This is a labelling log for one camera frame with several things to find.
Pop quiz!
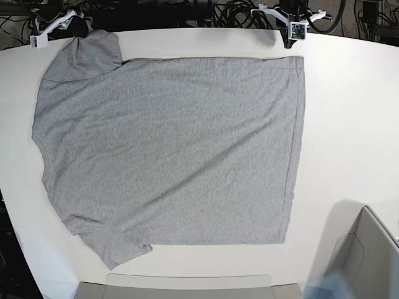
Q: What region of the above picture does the black cable bundle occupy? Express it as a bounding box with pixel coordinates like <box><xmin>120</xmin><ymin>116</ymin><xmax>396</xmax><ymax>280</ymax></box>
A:
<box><xmin>214</xmin><ymin>0</ymin><xmax>275</xmax><ymax>30</ymax></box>

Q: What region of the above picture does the grey T-shirt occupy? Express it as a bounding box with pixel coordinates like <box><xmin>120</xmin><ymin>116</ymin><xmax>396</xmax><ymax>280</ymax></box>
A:
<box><xmin>32</xmin><ymin>31</ymin><xmax>305</xmax><ymax>269</ymax></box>

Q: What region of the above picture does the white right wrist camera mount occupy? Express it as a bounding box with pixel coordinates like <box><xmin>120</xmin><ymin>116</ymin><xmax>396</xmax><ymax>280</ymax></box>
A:
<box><xmin>30</xmin><ymin>9</ymin><xmax>84</xmax><ymax>49</ymax></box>

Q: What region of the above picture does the grey chair front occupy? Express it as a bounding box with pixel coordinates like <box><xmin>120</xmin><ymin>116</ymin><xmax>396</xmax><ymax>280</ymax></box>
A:
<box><xmin>74</xmin><ymin>273</ymin><xmax>303</xmax><ymax>298</ymax></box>

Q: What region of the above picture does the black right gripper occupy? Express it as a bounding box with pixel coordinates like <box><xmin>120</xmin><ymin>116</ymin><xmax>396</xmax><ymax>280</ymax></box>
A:
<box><xmin>70</xmin><ymin>17</ymin><xmax>91</xmax><ymax>38</ymax></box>

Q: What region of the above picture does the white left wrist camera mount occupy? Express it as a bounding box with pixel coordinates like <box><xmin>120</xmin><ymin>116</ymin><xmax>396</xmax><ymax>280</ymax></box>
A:
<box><xmin>251</xmin><ymin>4</ymin><xmax>310</xmax><ymax>42</ymax></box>

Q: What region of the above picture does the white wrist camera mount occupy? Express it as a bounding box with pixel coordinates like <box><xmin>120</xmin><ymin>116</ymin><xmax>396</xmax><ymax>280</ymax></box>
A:
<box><xmin>30</xmin><ymin>9</ymin><xmax>84</xmax><ymax>49</ymax></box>
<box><xmin>251</xmin><ymin>4</ymin><xmax>310</xmax><ymax>42</ymax></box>

